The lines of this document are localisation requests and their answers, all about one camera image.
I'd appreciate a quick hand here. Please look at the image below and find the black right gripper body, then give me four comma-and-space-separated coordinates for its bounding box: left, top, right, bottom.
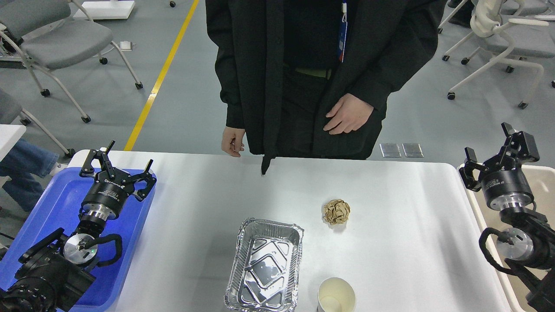
480, 169, 535, 211

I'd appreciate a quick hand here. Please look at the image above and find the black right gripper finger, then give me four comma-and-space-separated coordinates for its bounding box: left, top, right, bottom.
459, 147, 503, 192
497, 122, 540, 170

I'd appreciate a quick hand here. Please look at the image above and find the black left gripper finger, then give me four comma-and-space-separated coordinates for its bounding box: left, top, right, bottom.
124, 159, 157, 202
79, 140, 115, 178

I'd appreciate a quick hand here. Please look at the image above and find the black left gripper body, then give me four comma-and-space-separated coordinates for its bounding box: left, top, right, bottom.
82, 169, 134, 221

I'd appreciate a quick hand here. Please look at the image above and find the white paper cup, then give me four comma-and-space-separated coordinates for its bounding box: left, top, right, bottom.
317, 278, 356, 312

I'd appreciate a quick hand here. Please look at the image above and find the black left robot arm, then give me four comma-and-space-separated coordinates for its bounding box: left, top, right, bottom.
1, 149, 158, 312

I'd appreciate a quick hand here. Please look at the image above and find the person's right hand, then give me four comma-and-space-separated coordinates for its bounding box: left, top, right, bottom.
221, 126, 245, 158

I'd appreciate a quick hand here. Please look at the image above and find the person's left hand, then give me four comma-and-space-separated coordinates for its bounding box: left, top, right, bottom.
323, 93, 374, 135

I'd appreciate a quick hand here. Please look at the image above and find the blue plastic tray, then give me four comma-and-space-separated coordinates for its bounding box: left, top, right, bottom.
0, 167, 155, 312

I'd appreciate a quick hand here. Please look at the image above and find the metal floor outlet plate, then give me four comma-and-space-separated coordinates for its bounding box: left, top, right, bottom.
402, 143, 424, 158
379, 143, 401, 158

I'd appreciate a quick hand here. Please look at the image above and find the seated person in jeans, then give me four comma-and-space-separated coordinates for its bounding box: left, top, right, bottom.
0, 138, 68, 212

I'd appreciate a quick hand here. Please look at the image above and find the white table corner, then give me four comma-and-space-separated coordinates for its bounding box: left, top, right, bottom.
0, 124, 26, 161

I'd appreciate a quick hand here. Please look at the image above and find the grey chair at left edge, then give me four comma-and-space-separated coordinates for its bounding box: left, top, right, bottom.
0, 89, 75, 158

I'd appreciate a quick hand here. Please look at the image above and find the crumpled brown paper ball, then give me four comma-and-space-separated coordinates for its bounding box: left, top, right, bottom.
322, 199, 351, 225

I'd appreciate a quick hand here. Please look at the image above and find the aluminium foil tray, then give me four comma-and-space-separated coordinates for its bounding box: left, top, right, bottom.
224, 218, 304, 312

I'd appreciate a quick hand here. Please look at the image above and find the white platform base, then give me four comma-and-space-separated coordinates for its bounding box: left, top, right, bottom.
82, 0, 135, 20

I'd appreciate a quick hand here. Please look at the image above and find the person in black coat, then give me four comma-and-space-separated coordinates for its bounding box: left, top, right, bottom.
206, 0, 446, 174

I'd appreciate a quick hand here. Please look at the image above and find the grey chair with white frame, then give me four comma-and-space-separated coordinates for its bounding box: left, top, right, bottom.
0, 0, 143, 97

